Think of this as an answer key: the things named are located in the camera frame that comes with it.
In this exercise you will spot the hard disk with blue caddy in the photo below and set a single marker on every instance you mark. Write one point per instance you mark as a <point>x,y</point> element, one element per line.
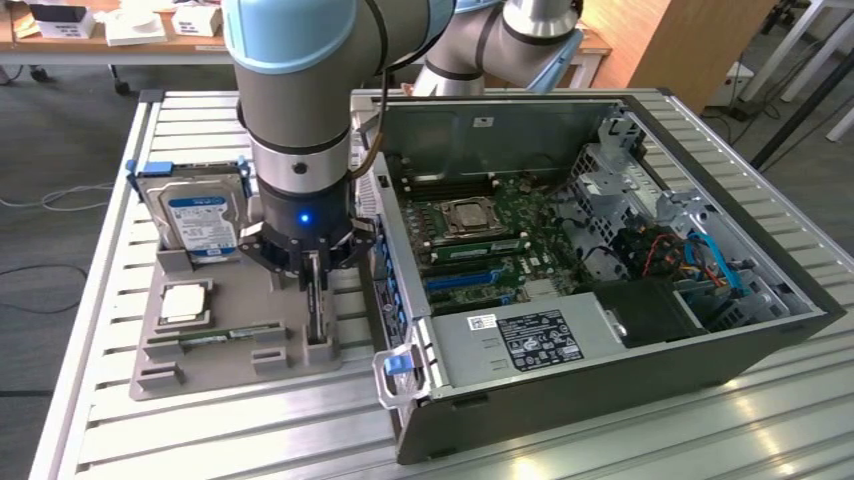
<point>196,220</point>

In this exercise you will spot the brown paper envelope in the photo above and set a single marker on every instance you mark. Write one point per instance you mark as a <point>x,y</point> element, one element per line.
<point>23,25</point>

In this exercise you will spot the white table frame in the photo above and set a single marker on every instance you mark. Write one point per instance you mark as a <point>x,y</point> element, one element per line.
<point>842,125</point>

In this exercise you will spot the white flat box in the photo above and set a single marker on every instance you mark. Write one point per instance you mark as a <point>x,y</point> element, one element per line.
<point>136,36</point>

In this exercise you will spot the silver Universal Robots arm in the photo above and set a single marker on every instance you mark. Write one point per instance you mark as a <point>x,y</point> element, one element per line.
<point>294,100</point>

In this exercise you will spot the black caster wheel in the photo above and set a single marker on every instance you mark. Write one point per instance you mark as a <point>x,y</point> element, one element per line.
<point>122,88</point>
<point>38,74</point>

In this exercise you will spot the black plastic shroud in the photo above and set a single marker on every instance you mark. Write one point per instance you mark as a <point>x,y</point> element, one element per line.
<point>641,315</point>

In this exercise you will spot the green motherboard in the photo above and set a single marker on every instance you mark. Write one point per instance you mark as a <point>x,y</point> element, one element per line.
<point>534,260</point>

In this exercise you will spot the metal CPU socket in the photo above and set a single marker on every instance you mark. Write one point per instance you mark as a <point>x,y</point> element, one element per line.
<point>454,231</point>

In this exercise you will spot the white round device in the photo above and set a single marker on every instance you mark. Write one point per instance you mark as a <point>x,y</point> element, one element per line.
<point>140,15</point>

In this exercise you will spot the black intrusion switch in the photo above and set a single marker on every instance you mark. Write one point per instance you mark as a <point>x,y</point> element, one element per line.
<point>385,181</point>

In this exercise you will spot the clean silver CPU chip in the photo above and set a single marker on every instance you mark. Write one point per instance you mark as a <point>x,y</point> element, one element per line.
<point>186,304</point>

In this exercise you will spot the white labelled box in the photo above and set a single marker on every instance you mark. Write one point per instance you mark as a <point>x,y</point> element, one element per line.
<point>196,22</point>

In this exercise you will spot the wooden cabinet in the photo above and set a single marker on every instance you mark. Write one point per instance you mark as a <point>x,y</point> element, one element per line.
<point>667,50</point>

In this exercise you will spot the silver chipset heatsink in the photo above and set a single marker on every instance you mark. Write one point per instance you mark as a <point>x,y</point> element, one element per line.
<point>549,288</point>

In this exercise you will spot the blue case latch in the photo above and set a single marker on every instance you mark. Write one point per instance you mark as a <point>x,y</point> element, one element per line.
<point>397,365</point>

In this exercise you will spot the white box black top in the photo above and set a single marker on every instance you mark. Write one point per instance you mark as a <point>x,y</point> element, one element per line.
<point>63,27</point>

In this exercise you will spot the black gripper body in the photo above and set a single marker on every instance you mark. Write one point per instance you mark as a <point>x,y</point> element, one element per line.
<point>303,230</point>

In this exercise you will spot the black metal stand leg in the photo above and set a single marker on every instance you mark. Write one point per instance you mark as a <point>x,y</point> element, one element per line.
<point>801,120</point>

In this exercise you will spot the grey power supply unit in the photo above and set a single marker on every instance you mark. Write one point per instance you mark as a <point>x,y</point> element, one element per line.
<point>467,350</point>

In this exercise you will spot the white box red dot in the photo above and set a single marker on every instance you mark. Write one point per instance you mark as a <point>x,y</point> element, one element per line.
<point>734,82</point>

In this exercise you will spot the black NVIDIA graphics card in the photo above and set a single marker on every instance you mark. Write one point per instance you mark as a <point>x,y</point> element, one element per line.
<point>315,310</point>

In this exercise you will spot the CPU chip with paste residue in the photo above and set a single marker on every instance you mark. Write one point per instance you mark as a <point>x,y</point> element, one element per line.
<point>474,216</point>

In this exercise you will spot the open black PC case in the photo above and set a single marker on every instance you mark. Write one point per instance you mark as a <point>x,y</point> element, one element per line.
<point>567,410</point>

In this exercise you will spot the blue expansion slot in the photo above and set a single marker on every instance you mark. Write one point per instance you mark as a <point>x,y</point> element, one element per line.
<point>467,282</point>

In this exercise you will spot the grey plastic parts rack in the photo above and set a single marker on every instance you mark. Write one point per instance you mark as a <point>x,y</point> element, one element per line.
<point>254,320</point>

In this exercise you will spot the long black expansion slot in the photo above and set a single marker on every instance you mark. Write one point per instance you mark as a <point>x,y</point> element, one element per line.
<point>470,303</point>
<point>467,296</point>

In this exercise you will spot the wooden desk white frame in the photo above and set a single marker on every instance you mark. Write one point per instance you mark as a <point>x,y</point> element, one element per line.
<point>67,45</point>
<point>594,50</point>

